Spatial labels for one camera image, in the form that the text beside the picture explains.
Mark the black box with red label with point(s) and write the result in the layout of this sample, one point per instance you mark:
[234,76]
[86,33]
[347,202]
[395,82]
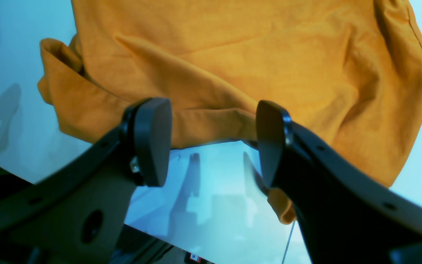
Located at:
[191,258]

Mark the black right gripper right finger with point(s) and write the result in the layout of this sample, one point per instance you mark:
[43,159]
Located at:
[345,217]

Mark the orange t-shirt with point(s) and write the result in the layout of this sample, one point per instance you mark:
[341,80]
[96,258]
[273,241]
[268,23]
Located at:
[348,70]

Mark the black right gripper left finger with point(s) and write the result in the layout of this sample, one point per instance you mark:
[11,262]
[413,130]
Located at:
[76,215]

